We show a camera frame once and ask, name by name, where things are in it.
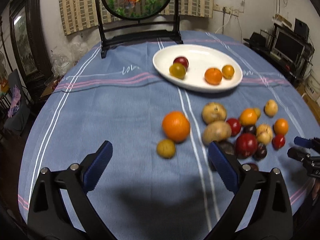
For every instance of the large orange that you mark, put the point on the large orange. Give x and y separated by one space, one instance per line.
176 126

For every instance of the small orange fruit on plate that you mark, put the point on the small orange fruit on plate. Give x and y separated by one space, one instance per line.
228 72

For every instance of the large red plum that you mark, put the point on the large red plum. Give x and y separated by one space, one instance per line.
246 145

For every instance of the small pale potato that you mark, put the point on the small pale potato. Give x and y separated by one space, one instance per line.
271 108

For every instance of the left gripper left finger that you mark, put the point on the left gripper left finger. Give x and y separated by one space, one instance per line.
48 217

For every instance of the red cherry tomato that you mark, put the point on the red cherry tomato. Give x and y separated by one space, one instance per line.
235 126

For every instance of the red plum on plate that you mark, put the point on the red plum on plate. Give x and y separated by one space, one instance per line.
183 61

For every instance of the blue striped tablecloth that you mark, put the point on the blue striped tablecloth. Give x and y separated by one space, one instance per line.
122 99

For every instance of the dark framed picture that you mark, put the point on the dark framed picture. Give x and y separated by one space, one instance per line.
28 41

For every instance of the dark purple plum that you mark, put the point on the dark purple plum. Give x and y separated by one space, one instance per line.
261 152

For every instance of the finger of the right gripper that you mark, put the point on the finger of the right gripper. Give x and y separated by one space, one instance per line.
303 142
299 155

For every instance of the white oval plate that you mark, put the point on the white oval plate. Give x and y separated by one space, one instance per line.
200 59

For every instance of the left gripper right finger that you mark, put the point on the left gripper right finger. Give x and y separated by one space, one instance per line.
272 215

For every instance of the dark purple passion fruit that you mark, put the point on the dark purple passion fruit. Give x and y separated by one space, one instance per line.
252 129

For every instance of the round goldfish screen on stand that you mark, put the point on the round goldfish screen on stand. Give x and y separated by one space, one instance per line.
167 14

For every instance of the orange tangerine in pile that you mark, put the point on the orange tangerine in pile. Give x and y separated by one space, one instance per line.
248 117

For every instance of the small red tomato right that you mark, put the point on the small red tomato right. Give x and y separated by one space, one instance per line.
278 141

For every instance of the orange tangerine on plate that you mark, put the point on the orange tangerine on plate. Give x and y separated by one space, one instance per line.
213 76

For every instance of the wall power strip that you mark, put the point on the wall power strip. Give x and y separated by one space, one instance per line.
226 10

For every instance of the black equipment rack with monitor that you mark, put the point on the black equipment rack with monitor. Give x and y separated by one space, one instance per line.
289 50

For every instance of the small yellow potato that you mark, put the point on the small yellow potato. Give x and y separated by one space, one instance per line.
166 148

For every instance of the yellow green fruit on plate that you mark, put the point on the yellow green fruit on plate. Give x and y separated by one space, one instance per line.
177 70

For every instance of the large tan potato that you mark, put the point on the large tan potato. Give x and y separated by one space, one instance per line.
214 111

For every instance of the small orange at pile edge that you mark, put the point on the small orange at pile edge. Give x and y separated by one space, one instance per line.
281 126

